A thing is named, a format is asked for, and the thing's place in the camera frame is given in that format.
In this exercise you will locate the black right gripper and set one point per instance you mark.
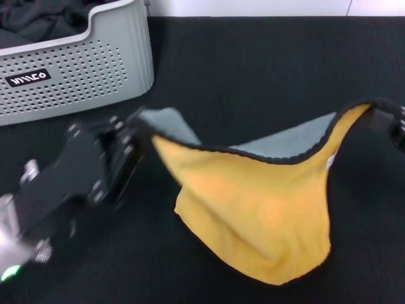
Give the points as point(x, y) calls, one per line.
point(399, 130)

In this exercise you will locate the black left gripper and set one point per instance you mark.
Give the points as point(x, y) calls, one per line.
point(79, 171)

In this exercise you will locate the yellow and grey towel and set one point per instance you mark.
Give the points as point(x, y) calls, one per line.
point(253, 206)

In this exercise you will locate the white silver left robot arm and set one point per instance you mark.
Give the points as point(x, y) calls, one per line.
point(12, 240)

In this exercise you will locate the grey perforated storage box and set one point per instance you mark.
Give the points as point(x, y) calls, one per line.
point(79, 69)

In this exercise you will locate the silver connector stub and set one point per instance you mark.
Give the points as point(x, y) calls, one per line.
point(30, 171)

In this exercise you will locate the dark crumpled cloth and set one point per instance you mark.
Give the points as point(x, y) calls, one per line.
point(38, 22)

